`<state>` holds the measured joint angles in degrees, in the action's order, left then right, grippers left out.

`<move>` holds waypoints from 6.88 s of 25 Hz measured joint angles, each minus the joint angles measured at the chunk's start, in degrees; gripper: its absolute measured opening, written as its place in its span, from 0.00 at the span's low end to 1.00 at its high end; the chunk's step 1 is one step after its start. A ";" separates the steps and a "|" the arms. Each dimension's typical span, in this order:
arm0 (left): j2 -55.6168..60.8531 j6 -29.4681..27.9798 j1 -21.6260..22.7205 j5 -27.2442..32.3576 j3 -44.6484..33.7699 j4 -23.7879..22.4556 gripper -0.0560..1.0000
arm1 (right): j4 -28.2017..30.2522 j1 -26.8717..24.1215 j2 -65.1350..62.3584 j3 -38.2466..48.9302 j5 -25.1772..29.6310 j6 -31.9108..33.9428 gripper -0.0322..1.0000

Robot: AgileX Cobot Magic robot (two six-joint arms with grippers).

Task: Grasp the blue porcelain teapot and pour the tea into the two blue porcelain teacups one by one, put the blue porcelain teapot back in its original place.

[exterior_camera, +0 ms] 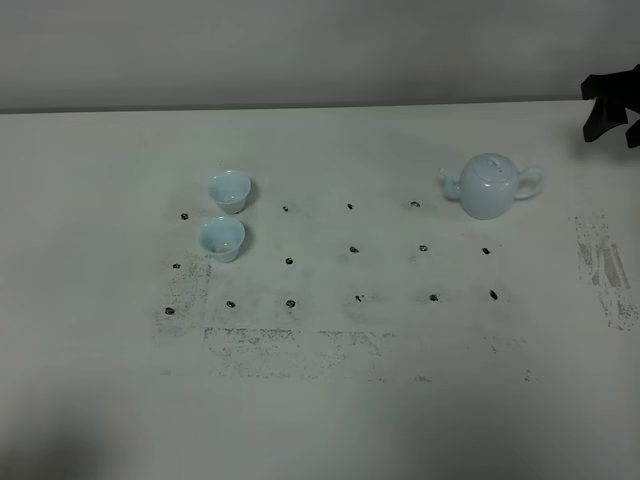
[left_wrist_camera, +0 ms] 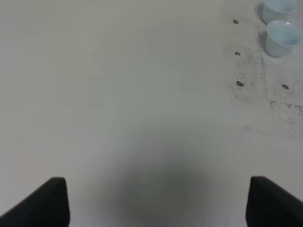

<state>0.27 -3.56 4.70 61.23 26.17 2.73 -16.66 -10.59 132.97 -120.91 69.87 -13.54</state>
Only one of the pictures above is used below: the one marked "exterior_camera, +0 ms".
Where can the light blue teacup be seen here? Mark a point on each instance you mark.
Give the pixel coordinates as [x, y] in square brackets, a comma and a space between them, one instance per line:
[222, 238]
[230, 190]

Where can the near light blue teacup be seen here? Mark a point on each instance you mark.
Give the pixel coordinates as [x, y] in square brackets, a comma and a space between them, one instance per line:
[222, 238]

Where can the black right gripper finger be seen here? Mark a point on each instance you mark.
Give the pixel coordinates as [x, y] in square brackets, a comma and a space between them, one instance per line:
[621, 88]
[604, 116]

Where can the light blue porcelain teapot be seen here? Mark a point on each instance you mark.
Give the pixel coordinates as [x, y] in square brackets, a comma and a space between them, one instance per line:
[489, 185]

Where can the far light blue teacup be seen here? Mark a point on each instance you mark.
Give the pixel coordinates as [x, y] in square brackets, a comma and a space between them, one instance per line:
[230, 190]

